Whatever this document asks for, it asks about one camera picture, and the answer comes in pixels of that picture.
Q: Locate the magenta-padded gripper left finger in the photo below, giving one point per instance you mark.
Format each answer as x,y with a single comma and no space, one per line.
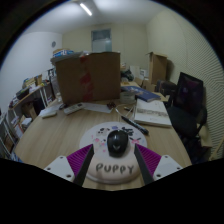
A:
60,168

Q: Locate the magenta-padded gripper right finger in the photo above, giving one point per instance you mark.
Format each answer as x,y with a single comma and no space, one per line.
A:
166,166

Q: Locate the black computer mouse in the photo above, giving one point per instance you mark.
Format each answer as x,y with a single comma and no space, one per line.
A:
117,143

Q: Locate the round white printed mouse pad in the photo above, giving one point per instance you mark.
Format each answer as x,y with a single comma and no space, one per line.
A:
111,170

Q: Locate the black marker pen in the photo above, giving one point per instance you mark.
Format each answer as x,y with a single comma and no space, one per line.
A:
135,125

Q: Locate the white book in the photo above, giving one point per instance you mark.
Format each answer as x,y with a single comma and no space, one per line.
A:
151,113

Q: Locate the white shelf unit with books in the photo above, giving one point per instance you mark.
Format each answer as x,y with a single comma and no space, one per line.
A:
13,133

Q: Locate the white paper sheet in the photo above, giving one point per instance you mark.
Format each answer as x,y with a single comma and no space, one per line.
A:
98,107
50,108

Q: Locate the black office chair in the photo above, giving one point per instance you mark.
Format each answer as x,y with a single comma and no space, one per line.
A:
188,100

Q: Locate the blue book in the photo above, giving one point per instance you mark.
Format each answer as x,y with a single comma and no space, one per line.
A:
146,95

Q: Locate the wooden side desk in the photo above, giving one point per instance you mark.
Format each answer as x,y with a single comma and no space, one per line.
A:
30,95

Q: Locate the white round stack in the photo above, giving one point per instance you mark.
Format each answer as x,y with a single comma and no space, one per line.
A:
127,97

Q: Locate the small dark clip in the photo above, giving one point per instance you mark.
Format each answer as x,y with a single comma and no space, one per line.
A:
111,105

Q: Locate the open brown cardboard box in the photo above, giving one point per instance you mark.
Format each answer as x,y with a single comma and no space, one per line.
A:
158,68

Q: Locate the large brown cardboard box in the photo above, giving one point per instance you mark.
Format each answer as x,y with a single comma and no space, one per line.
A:
100,76

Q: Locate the white and blue cabinet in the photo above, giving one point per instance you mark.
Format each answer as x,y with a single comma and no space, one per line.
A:
63,52

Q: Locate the grey window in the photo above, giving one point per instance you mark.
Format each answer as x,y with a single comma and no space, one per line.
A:
101,40

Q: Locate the ceiling light tube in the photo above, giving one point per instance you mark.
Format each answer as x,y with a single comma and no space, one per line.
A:
86,9

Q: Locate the round grey wall fixture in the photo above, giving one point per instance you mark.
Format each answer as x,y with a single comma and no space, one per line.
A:
53,44

